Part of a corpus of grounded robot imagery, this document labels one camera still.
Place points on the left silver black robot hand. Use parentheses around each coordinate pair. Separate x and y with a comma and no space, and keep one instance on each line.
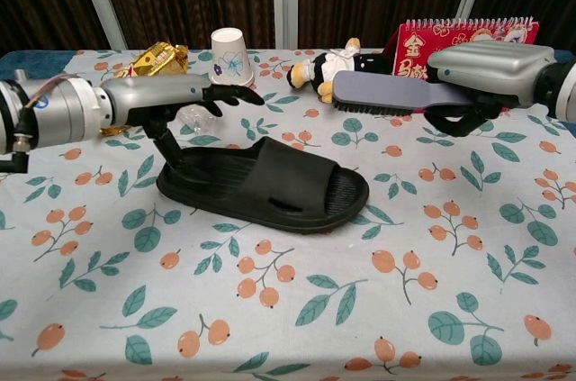
(153,95)

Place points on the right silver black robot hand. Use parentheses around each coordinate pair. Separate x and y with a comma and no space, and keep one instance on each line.
(495,68)

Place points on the grey scrub brush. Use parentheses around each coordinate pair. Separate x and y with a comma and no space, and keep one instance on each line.
(382,88)

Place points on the black rubber slipper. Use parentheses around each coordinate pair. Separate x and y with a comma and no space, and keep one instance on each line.
(270,183)

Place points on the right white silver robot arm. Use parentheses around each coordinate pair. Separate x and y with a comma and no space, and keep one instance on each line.
(562,90)

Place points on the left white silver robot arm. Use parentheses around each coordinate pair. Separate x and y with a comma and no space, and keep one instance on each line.
(58,111)

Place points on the gold snack bag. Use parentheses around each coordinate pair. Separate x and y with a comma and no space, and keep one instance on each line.
(159,59)

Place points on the clear crumpled plastic bag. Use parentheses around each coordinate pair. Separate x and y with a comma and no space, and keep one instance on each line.
(195,119)

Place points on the red spiral desk calendar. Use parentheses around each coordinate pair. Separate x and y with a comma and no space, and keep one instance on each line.
(450,32)

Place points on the white paper cup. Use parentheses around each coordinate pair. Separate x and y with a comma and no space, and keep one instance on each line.
(229,59)

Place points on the blue table cover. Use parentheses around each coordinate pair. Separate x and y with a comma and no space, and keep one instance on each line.
(22,66)

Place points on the black white plush doll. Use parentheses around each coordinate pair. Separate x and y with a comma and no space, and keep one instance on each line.
(315,70)

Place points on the floral leaf print tablecloth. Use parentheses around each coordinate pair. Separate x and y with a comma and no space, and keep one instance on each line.
(288,291)

